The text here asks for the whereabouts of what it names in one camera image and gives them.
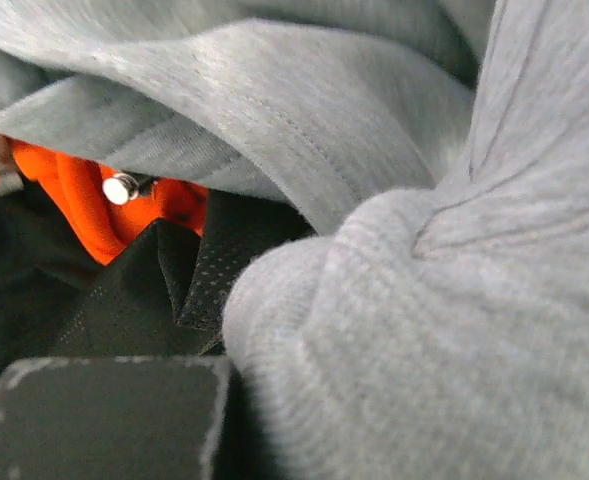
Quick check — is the orange fleece cloth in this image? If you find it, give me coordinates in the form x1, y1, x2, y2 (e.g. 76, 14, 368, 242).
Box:
11, 140, 207, 265

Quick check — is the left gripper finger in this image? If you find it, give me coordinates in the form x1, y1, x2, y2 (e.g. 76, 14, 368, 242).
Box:
0, 357, 234, 479

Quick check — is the black cloth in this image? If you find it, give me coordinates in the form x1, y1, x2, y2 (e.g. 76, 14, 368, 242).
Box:
0, 186, 311, 374

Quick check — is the silver metal snap button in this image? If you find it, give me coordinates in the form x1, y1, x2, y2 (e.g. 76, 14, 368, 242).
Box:
102, 172, 158, 206

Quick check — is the grey zip hoodie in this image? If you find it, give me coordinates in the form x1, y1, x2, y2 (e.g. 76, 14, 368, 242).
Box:
0, 1, 589, 479

